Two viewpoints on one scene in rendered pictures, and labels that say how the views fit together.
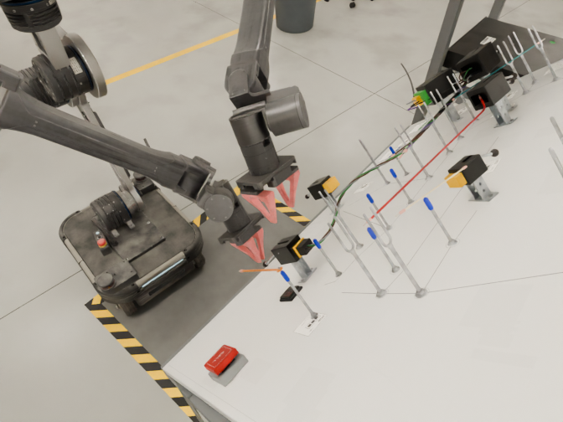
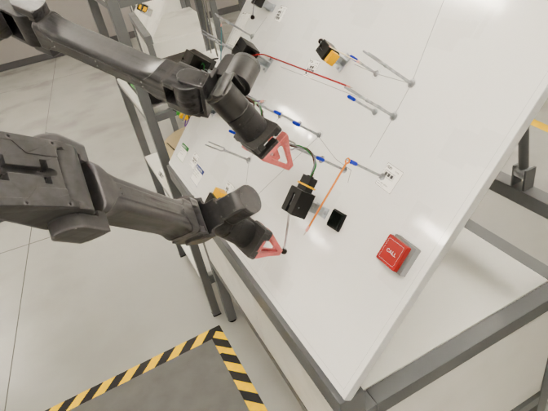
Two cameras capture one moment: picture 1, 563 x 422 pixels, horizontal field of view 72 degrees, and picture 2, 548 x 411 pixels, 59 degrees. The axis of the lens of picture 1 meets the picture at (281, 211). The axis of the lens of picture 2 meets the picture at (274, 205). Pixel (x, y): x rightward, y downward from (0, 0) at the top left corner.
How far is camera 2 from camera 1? 0.76 m
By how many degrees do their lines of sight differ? 47
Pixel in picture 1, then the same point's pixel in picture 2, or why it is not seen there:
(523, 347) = (482, 15)
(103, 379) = not seen: outside the picture
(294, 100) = (244, 55)
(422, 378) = (481, 63)
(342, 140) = (60, 294)
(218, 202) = (245, 193)
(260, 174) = (264, 128)
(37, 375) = not seen: outside the picture
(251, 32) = (139, 57)
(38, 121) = (121, 187)
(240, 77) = (188, 72)
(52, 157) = not seen: outside the picture
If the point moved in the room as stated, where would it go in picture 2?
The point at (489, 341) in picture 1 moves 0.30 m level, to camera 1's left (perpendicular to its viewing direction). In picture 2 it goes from (470, 32) to (451, 98)
